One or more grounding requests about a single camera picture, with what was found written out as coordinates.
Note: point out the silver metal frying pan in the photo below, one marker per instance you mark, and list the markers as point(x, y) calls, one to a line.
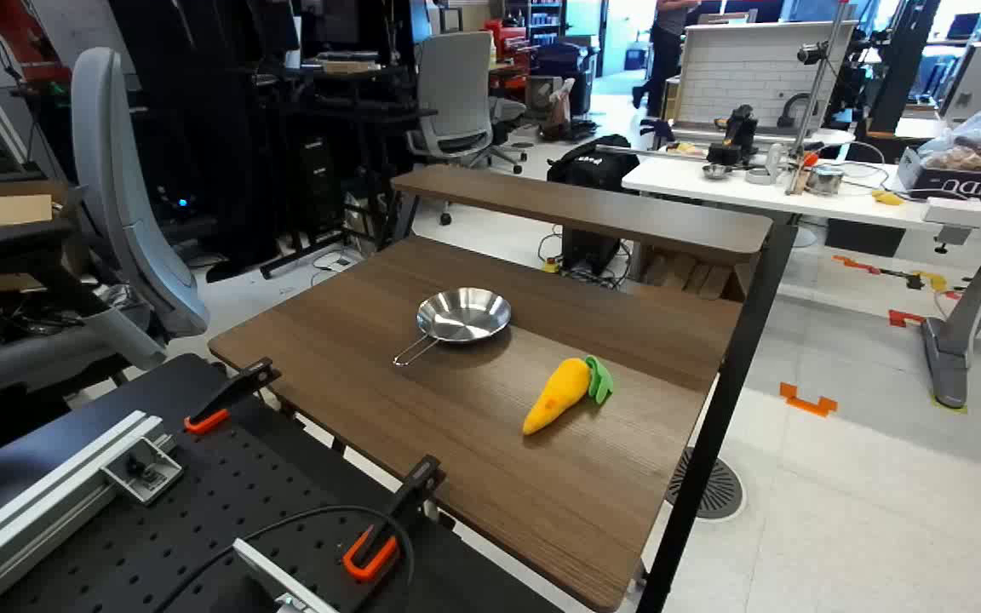
point(458, 316)

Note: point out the black backpack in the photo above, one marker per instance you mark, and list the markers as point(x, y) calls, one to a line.
point(606, 164)

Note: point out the white mesh office chair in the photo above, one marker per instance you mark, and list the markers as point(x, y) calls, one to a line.
point(453, 101)

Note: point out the black table leg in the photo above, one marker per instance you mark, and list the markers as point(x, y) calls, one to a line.
point(721, 414)

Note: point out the black orange clamp near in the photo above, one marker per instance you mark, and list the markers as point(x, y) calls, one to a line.
point(381, 544)

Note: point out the black orange clamp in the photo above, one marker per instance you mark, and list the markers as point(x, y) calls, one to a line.
point(216, 409)
point(381, 544)

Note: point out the black perforated mounting board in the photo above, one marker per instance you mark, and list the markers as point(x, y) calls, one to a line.
point(257, 477)

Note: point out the black orange clamp far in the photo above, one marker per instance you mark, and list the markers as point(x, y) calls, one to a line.
point(216, 409)

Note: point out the white lab table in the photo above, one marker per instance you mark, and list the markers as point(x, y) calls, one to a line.
point(947, 342)

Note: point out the aluminium extrusion rail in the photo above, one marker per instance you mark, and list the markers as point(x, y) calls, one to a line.
point(124, 459)

